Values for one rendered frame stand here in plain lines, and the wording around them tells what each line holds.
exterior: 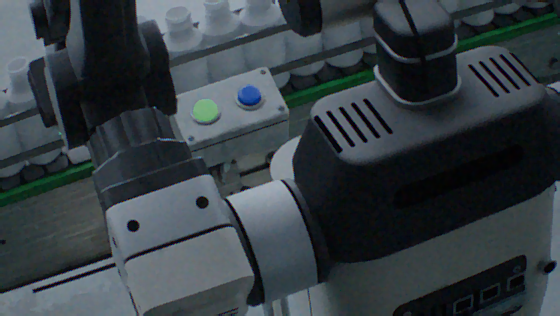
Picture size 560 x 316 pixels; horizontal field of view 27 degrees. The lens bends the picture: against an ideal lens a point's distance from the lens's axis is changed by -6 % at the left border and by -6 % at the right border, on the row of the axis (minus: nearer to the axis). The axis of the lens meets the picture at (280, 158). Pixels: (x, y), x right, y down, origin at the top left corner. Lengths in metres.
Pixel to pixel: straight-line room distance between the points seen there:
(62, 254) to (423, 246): 0.91
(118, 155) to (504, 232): 0.33
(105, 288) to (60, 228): 1.22
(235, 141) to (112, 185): 0.67
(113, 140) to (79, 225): 0.81
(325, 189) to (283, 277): 0.07
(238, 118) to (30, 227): 0.38
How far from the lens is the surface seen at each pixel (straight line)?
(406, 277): 1.01
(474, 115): 0.95
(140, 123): 0.99
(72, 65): 1.00
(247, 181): 1.83
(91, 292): 2.99
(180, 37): 1.70
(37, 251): 1.80
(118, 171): 0.97
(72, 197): 1.76
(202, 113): 1.58
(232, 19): 1.73
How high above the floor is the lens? 2.06
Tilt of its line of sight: 39 degrees down
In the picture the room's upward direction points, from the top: 9 degrees counter-clockwise
